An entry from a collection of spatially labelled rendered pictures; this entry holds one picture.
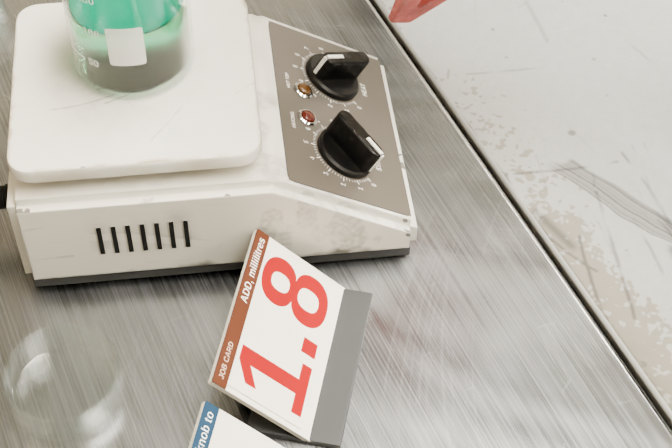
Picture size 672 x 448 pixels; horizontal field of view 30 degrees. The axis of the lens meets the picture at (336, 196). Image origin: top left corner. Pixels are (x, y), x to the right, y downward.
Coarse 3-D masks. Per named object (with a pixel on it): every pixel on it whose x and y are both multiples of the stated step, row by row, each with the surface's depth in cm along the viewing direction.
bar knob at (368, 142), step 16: (336, 128) 64; (352, 128) 63; (320, 144) 63; (336, 144) 64; (352, 144) 63; (368, 144) 63; (336, 160) 63; (352, 160) 64; (368, 160) 63; (352, 176) 63
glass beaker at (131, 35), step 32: (64, 0) 58; (96, 0) 56; (128, 0) 56; (160, 0) 57; (96, 32) 58; (128, 32) 58; (160, 32) 58; (192, 32) 62; (96, 64) 59; (128, 64) 59; (160, 64) 60; (128, 96) 61
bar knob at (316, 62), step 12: (312, 60) 67; (324, 60) 66; (336, 60) 66; (348, 60) 67; (360, 60) 67; (312, 72) 67; (324, 72) 66; (336, 72) 67; (348, 72) 67; (360, 72) 68; (324, 84) 67; (336, 84) 67; (348, 84) 68; (336, 96) 67; (348, 96) 67
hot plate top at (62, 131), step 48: (192, 0) 66; (240, 0) 66; (48, 48) 63; (240, 48) 64; (48, 96) 61; (96, 96) 61; (192, 96) 61; (240, 96) 61; (48, 144) 59; (96, 144) 59; (144, 144) 59; (192, 144) 59; (240, 144) 59
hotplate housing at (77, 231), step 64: (256, 64) 66; (0, 192) 64; (64, 192) 59; (128, 192) 60; (192, 192) 60; (256, 192) 60; (320, 192) 61; (64, 256) 62; (128, 256) 63; (192, 256) 63; (320, 256) 65; (384, 256) 66
